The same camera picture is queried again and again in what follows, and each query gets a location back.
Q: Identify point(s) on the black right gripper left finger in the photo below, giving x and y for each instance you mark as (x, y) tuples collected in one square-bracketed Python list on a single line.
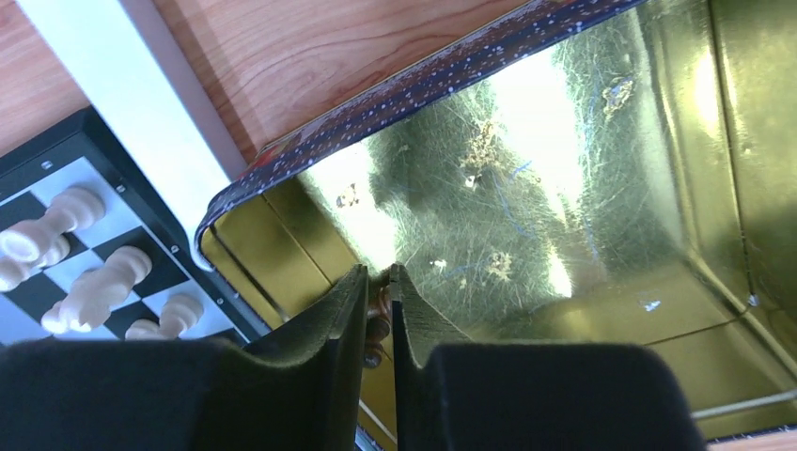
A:
[(296, 388)]

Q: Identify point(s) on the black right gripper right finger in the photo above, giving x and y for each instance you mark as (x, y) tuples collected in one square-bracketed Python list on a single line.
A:
[(453, 393)]

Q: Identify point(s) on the gold tin box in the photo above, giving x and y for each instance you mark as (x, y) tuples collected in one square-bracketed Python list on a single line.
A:
[(635, 183)]

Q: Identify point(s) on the black white chess board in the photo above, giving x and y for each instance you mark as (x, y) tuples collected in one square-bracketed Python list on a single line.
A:
[(81, 150)]

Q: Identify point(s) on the white chess piece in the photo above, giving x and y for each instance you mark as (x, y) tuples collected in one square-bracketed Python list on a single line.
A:
[(181, 312), (14, 272), (76, 208), (94, 293)]

